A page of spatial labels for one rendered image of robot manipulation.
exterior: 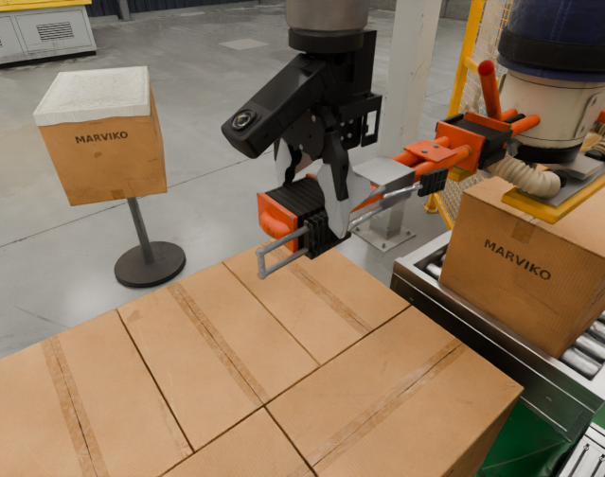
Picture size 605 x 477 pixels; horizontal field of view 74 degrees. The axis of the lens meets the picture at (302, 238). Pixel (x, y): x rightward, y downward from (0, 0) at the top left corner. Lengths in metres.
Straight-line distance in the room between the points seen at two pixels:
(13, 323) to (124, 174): 1.02
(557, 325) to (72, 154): 1.77
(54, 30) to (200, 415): 7.07
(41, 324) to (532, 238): 2.16
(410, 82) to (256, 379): 1.57
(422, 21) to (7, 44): 6.46
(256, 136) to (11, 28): 7.34
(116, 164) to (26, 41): 5.94
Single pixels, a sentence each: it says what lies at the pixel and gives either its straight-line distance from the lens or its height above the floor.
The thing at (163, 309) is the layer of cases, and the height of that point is 0.54.
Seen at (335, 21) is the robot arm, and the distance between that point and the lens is 0.39.
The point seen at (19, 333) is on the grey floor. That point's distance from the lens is 2.43.
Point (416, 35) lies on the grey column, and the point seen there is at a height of 1.18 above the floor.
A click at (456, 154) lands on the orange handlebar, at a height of 1.28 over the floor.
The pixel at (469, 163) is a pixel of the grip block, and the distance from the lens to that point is 0.70.
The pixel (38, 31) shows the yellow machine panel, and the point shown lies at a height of 0.43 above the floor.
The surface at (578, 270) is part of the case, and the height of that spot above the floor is 0.89.
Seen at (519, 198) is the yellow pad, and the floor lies 1.16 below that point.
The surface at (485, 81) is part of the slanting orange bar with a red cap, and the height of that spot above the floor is 1.36.
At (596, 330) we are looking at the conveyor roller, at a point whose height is 0.54.
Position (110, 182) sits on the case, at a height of 0.71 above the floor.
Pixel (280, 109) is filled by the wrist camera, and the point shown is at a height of 1.41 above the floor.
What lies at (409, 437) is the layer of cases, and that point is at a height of 0.54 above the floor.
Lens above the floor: 1.54
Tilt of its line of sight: 37 degrees down
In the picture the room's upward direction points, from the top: straight up
